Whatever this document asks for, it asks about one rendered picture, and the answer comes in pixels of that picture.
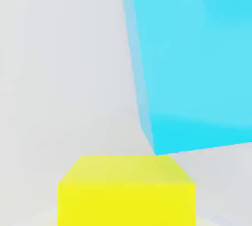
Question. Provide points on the small yellow cube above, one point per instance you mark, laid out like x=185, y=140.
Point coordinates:
x=126, y=200

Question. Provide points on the large cyan box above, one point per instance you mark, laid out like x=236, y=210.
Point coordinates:
x=193, y=62

